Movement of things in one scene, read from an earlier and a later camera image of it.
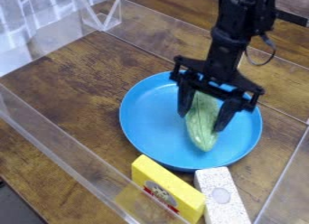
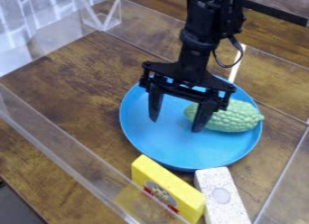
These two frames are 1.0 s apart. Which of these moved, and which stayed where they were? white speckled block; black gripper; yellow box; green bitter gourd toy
Moved: black gripper; green bitter gourd toy
Stayed: yellow box; white speckled block
